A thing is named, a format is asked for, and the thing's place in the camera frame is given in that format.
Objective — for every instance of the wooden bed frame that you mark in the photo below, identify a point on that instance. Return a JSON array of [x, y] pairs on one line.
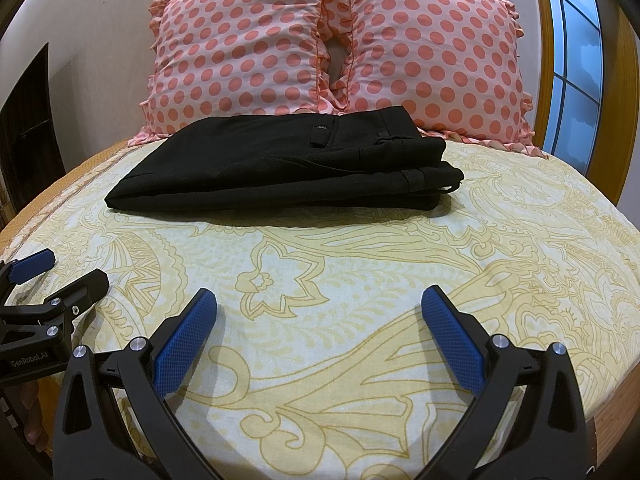
[[612, 430]]

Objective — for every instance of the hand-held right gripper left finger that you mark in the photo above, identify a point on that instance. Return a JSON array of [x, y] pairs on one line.
[[185, 340]]

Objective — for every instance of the yellow patterned bed sheet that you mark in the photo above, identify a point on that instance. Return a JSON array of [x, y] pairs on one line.
[[350, 270]]

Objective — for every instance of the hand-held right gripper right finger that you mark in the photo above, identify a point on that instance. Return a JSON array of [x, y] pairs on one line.
[[450, 335]]

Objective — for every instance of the wooden framed window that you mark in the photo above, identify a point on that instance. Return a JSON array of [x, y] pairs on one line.
[[575, 60]]

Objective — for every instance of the black pants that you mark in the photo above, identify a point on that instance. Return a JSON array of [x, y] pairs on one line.
[[280, 165]]

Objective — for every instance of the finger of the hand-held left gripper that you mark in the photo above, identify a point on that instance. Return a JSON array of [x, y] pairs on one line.
[[30, 265], [85, 287]]

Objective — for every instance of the pink polka dot pillow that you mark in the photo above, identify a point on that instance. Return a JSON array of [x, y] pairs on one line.
[[435, 55], [235, 50]]

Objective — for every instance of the person's left hand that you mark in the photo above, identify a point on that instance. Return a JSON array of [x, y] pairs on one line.
[[35, 415]]

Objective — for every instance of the dark wooden furniture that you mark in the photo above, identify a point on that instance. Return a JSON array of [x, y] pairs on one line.
[[27, 130]]

